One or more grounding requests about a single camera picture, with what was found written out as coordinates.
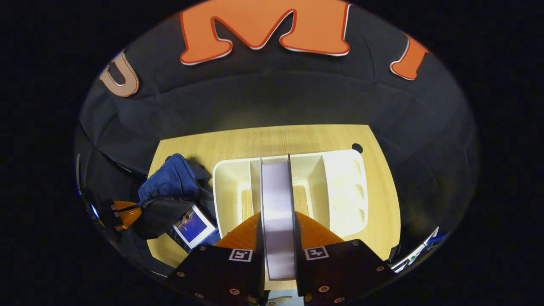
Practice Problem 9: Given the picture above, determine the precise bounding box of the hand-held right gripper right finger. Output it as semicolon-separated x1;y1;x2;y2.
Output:
293;210;398;306

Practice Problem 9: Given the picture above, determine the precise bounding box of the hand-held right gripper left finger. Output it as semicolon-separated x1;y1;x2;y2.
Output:
166;211;266;306

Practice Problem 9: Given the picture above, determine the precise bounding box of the blue cover book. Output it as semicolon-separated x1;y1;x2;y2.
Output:
172;205;217;249

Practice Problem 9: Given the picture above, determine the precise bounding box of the blue schoolbag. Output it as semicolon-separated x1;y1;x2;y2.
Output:
135;153;221;253

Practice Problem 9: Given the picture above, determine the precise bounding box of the white bookshelf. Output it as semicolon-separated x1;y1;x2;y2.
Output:
212;149;369;238

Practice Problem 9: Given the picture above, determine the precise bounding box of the grey cover book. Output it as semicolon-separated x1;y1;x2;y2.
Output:
260;154;297;281

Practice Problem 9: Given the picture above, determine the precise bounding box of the white blue panel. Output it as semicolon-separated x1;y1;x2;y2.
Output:
391;227;440;273

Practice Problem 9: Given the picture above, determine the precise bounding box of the black backdrop cloth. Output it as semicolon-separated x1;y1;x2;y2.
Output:
74;0;479;277

